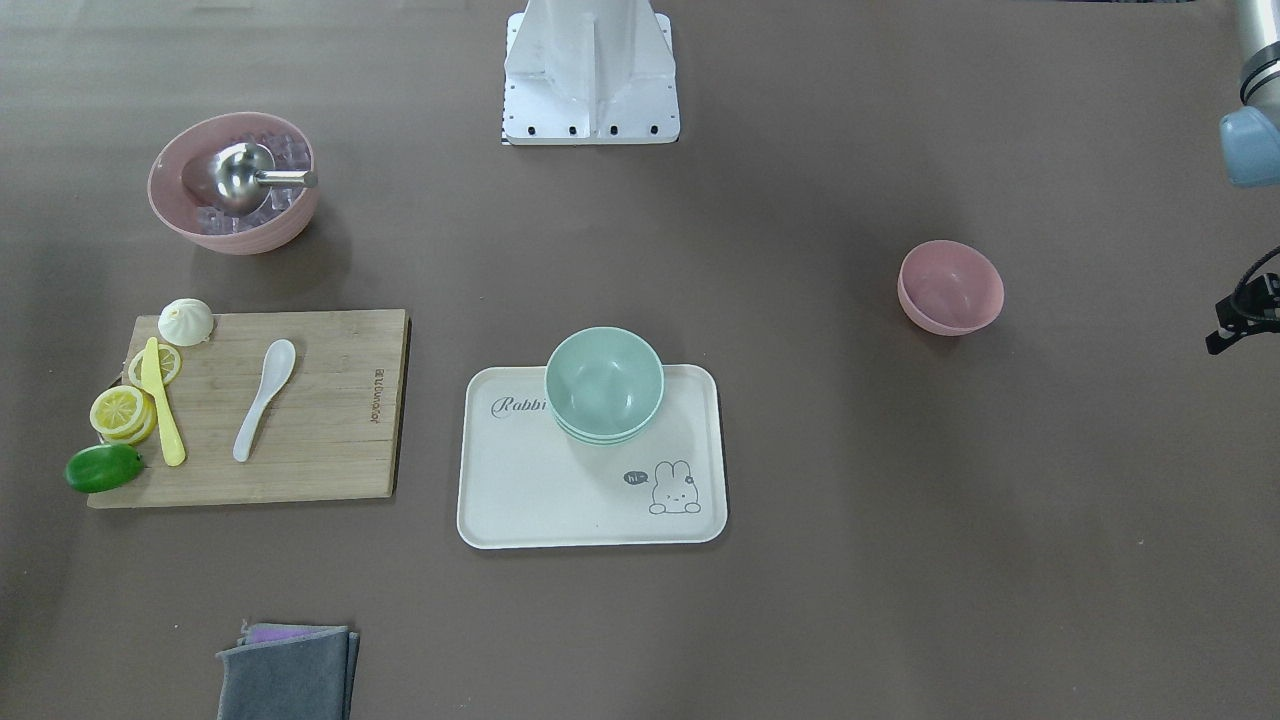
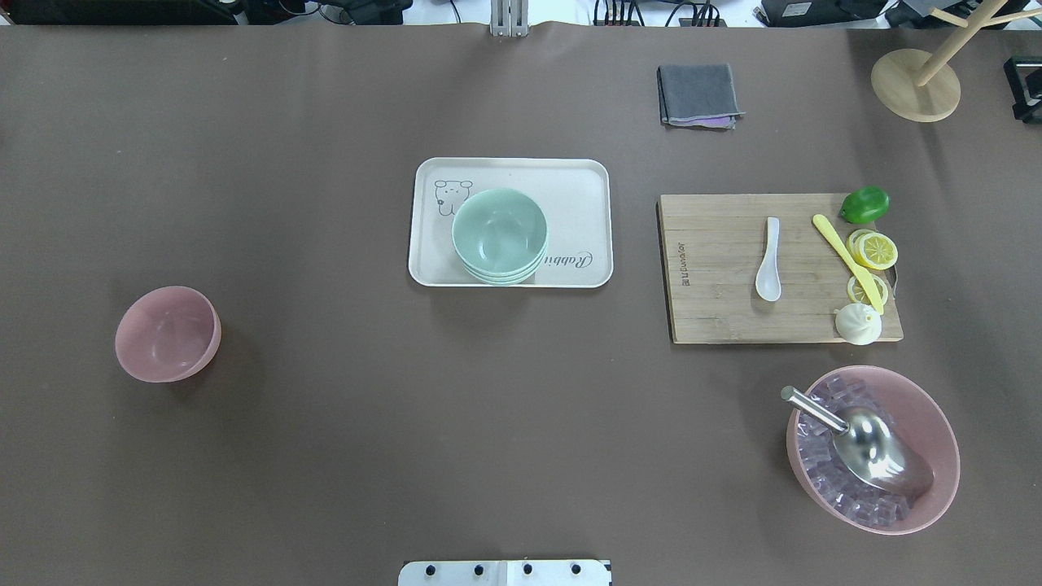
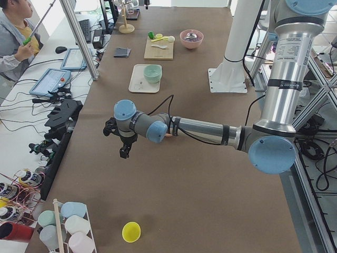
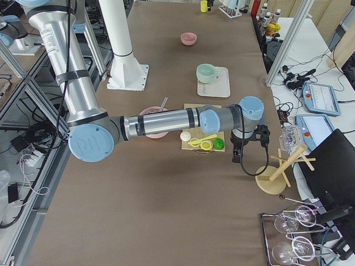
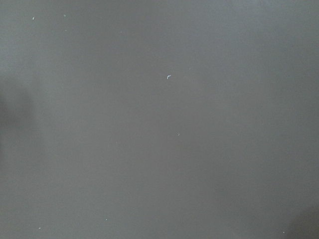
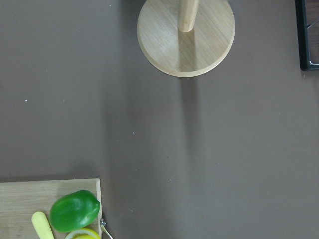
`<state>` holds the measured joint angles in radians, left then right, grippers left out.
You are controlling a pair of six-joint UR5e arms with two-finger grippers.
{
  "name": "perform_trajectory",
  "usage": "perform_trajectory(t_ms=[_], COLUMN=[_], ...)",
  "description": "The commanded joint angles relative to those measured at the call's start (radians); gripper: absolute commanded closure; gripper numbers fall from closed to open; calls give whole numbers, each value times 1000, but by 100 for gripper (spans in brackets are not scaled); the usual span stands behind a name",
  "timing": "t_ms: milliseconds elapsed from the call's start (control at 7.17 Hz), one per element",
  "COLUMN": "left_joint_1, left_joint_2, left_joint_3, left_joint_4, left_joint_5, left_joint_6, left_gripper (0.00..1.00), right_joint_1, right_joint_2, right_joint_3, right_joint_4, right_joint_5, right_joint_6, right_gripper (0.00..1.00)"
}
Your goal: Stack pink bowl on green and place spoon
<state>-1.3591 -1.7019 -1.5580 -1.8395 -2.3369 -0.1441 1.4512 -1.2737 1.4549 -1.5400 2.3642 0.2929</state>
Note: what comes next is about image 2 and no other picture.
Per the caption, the small pink bowl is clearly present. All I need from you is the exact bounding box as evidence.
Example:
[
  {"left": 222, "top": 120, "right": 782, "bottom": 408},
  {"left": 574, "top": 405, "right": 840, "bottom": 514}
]
[{"left": 114, "top": 286, "right": 222, "bottom": 383}]

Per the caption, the stack of green bowls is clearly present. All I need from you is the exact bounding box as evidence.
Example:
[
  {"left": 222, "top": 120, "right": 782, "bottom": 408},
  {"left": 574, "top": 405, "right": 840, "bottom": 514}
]
[{"left": 451, "top": 188, "right": 549, "bottom": 286}]

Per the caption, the white ceramic spoon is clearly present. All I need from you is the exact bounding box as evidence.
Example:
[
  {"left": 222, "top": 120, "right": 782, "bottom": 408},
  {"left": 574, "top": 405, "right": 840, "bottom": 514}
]
[{"left": 755, "top": 216, "right": 782, "bottom": 303}]

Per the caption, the large pink bowl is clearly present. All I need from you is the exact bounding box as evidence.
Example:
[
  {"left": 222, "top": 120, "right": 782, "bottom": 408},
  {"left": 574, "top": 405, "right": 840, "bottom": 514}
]
[{"left": 786, "top": 365, "right": 961, "bottom": 535}]

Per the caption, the white rabbit tray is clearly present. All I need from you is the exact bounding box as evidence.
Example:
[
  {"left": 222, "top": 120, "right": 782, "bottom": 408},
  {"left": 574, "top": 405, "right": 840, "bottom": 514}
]
[{"left": 407, "top": 157, "right": 614, "bottom": 288}]

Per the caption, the wooden cutting board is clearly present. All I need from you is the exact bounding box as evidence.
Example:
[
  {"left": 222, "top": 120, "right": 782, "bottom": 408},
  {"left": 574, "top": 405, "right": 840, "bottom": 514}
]
[{"left": 658, "top": 193, "right": 855, "bottom": 344}]

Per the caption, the folded grey cloth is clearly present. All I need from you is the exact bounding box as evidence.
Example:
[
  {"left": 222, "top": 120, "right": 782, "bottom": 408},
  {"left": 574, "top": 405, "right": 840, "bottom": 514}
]
[{"left": 656, "top": 63, "right": 745, "bottom": 129}]

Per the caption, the lower lemon slice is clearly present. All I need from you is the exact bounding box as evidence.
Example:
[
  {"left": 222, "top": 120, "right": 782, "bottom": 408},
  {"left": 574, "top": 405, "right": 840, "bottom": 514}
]
[{"left": 846, "top": 274, "right": 890, "bottom": 306}]

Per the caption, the lemon slice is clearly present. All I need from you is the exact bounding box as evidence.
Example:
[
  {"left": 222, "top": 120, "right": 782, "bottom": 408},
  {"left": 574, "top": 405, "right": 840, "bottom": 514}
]
[
  {"left": 846, "top": 274, "right": 890, "bottom": 306},
  {"left": 846, "top": 229, "right": 900, "bottom": 271}
]

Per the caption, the yellow plastic knife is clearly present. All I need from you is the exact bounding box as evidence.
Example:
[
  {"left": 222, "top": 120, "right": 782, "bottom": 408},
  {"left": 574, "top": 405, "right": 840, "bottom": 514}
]
[{"left": 812, "top": 214, "right": 885, "bottom": 315}]

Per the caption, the upper lemon slice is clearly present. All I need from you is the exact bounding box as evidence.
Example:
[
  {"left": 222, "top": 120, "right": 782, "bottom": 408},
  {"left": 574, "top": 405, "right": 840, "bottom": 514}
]
[{"left": 846, "top": 229, "right": 900, "bottom": 271}]

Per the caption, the green lime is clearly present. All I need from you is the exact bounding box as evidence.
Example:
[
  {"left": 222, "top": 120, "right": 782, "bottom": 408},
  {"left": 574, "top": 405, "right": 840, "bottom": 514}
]
[{"left": 838, "top": 186, "right": 891, "bottom": 224}]

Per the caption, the metal ice scoop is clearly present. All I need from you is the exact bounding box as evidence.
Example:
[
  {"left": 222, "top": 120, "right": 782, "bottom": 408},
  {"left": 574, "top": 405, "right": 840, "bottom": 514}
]
[{"left": 779, "top": 386, "right": 935, "bottom": 498}]

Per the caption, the wooden mug stand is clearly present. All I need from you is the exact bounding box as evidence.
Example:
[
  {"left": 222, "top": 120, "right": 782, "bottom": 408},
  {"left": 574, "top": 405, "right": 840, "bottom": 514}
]
[{"left": 871, "top": 1, "right": 1041, "bottom": 123}]

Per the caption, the black clamp device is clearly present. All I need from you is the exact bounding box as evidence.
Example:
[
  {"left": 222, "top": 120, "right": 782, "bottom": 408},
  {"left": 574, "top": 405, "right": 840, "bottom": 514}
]
[{"left": 1004, "top": 55, "right": 1041, "bottom": 124}]

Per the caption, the aluminium frame post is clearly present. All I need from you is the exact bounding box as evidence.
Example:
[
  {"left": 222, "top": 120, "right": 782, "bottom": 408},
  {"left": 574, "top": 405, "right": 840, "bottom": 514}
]
[{"left": 490, "top": 0, "right": 529, "bottom": 36}]

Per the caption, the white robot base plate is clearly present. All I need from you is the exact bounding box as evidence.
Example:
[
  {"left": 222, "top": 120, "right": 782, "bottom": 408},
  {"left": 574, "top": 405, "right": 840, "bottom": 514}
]
[{"left": 397, "top": 559, "right": 613, "bottom": 585}]

